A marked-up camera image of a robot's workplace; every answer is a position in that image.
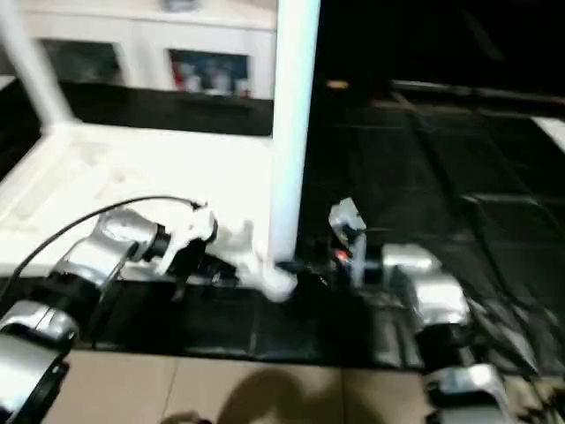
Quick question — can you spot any white plastic table top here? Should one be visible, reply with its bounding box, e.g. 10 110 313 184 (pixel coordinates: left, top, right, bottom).
0 122 301 303

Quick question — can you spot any white plastic table leg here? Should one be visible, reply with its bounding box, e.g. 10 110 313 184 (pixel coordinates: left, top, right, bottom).
0 0 73 133
268 0 322 266

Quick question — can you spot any black work mat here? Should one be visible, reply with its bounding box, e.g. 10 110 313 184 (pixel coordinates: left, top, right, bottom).
0 79 565 372

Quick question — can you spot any glossy black long bar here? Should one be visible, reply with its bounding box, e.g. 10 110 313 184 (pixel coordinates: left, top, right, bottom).
388 81 565 105

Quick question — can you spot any white cabinet with glass doors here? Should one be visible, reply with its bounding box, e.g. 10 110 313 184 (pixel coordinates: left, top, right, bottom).
0 0 279 98

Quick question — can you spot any black cabinet with orange label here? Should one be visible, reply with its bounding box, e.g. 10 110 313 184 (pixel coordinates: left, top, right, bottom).
274 0 565 98

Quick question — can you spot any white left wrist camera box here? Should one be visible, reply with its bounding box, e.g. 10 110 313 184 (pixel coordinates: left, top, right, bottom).
163 208 220 266

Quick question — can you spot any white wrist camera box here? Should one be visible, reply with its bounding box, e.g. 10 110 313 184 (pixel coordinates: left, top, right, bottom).
328 198 368 248
163 208 220 266

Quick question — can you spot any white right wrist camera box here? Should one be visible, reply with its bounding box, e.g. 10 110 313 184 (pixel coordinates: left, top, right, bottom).
328 198 368 248

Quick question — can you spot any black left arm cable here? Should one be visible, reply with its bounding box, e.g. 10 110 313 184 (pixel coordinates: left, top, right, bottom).
0 197 208 285

